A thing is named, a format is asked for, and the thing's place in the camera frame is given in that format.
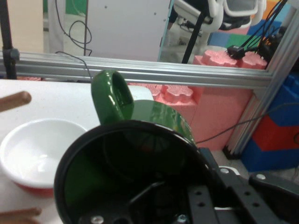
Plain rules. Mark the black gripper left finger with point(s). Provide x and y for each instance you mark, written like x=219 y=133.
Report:
x=144 y=214

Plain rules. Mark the orange foam building block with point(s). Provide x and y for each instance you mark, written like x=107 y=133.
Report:
x=275 y=135

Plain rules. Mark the red bowl with white inside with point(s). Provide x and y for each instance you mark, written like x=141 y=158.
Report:
x=35 y=144

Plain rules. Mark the white cabinet panel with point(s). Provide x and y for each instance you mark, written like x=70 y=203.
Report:
x=128 y=28

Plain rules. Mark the black stand pole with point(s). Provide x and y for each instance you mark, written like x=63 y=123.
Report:
x=194 y=39

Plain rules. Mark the blue foam building block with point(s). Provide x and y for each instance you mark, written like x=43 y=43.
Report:
x=289 y=98
x=268 y=161

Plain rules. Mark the brown wooden mug tree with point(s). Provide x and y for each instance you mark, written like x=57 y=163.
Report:
x=21 y=99

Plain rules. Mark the green foam mat tile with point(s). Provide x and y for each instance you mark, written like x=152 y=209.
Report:
x=238 y=39

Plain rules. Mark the black tripod stand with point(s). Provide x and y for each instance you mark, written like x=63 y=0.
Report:
x=7 y=35

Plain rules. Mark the blue foam mat tile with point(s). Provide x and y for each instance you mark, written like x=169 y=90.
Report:
x=219 y=38

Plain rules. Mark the green ceramic mug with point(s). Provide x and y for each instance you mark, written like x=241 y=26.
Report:
x=161 y=114

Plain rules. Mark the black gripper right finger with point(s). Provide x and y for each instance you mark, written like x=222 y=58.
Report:
x=233 y=193

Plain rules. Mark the upright aluminium frame post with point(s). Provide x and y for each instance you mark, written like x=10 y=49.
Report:
x=264 y=100

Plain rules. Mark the aluminium side frame rail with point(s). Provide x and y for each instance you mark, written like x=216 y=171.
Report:
x=163 y=74

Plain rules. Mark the pink foam building block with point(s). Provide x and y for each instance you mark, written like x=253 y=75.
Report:
x=217 y=116
x=217 y=59

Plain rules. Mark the white office chair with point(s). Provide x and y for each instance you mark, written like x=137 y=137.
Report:
x=217 y=9

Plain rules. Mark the black power adapter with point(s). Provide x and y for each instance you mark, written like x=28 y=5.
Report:
x=236 y=51

